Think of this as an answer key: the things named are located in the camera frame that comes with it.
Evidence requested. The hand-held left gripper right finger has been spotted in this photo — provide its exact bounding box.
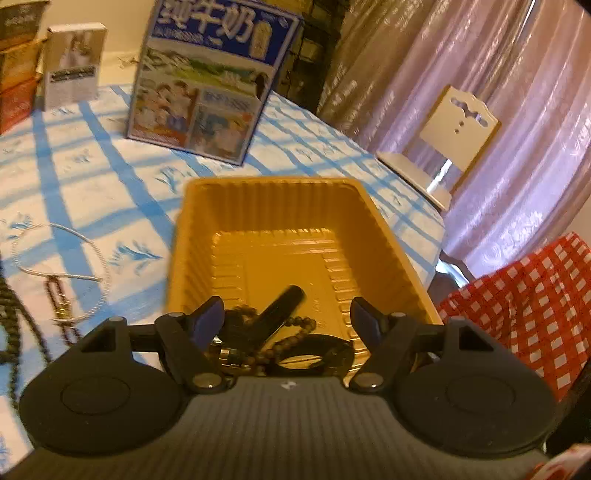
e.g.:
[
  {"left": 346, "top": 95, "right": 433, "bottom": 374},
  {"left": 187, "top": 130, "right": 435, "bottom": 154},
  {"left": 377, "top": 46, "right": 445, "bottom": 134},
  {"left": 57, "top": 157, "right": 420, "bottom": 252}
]
[{"left": 348, "top": 296, "right": 497, "bottom": 393}]

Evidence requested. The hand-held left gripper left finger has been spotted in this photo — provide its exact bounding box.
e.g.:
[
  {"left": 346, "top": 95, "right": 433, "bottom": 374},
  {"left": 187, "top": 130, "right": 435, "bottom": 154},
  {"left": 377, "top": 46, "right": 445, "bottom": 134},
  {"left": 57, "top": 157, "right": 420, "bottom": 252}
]
[{"left": 81, "top": 295, "right": 227, "bottom": 393}]

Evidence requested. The black bangle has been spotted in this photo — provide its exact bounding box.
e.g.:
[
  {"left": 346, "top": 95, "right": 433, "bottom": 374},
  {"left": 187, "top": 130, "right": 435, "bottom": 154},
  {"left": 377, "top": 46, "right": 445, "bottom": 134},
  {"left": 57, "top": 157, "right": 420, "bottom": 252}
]
[{"left": 276, "top": 333, "right": 356, "bottom": 376}]

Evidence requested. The black cylinder tube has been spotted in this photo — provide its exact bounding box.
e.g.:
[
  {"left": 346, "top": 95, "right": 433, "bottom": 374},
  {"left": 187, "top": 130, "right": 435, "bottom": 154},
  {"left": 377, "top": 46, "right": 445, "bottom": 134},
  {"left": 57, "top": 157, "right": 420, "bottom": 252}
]
[{"left": 252, "top": 285, "right": 306, "bottom": 344}]

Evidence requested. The brown bead bracelet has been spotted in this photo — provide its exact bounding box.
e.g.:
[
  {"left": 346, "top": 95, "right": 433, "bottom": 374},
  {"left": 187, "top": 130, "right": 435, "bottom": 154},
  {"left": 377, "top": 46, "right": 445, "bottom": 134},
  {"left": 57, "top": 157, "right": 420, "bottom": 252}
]
[{"left": 217, "top": 304, "right": 319, "bottom": 374}]

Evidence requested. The yellow plastic tray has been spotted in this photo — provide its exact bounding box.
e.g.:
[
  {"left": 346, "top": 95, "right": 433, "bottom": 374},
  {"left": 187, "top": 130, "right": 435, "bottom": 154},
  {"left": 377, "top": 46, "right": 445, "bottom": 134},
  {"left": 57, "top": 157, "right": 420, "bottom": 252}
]
[{"left": 164, "top": 176, "right": 444, "bottom": 370}]

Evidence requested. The red checked cloth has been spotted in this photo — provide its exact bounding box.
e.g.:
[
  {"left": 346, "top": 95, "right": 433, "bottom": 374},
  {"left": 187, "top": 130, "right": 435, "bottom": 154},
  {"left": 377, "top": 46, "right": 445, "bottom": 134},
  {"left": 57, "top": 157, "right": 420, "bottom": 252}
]
[{"left": 436, "top": 232, "right": 591, "bottom": 402}]

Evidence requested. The white wooden chair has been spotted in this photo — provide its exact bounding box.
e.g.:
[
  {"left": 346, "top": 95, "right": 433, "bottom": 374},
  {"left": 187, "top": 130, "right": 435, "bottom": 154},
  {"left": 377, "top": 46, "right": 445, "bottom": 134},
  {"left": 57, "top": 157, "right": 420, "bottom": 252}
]
[{"left": 376, "top": 84, "right": 502, "bottom": 210}]

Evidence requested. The blue milk carton box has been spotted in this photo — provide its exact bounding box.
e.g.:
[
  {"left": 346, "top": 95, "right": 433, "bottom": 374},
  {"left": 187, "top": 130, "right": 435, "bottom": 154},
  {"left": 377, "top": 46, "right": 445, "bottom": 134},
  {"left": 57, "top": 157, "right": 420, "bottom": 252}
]
[{"left": 126, "top": 0, "right": 303, "bottom": 167}]

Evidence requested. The black folding ladder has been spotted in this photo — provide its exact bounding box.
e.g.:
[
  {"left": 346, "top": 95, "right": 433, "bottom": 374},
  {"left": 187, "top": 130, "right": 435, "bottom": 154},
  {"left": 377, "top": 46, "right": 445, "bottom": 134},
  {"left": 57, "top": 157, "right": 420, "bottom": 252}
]
[{"left": 281, "top": 0, "right": 345, "bottom": 114}]

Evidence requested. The small white photo box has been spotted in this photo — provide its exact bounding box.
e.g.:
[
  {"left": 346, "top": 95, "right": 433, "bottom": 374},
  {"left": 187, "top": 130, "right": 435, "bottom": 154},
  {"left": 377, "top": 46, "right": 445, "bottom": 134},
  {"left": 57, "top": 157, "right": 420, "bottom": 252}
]
[{"left": 44, "top": 25, "right": 109, "bottom": 112}]

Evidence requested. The pink patterned curtain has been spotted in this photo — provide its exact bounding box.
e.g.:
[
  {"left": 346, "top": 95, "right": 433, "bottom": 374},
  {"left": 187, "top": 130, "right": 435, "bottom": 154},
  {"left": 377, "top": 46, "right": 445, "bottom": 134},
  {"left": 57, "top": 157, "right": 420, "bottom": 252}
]
[{"left": 318, "top": 0, "right": 591, "bottom": 278}]

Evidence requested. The red instant noodle bowl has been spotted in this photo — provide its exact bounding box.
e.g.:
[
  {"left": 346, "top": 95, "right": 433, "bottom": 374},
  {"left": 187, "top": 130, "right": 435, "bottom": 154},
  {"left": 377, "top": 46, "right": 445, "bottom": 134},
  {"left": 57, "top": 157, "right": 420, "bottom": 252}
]
[{"left": 0, "top": 76, "right": 42, "bottom": 134}]

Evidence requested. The stack of brown boxes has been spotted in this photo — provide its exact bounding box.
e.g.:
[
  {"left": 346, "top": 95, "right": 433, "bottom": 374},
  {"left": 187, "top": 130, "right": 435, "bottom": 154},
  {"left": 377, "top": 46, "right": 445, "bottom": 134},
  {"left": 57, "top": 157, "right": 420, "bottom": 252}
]
[{"left": 0, "top": 39, "right": 47, "bottom": 93}]

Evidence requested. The brown link chain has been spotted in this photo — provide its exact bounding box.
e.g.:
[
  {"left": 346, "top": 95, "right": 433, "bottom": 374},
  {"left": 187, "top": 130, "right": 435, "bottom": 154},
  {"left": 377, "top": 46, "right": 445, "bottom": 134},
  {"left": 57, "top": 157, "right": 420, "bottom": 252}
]
[{"left": 45, "top": 275, "right": 78, "bottom": 346}]

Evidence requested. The silver chain necklace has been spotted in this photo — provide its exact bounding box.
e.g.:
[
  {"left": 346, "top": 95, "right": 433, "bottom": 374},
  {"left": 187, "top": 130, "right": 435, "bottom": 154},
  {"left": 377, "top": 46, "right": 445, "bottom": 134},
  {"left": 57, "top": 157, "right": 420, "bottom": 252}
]
[{"left": 11, "top": 223, "right": 112, "bottom": 319}]

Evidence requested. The dark bead necklace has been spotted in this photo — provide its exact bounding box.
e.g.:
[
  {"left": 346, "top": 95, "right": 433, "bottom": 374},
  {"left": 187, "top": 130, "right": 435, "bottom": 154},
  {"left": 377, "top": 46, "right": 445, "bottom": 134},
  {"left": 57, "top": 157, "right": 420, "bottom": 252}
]
[{"left": 0, "top": 272, "right": 51, "bottom": 365}]

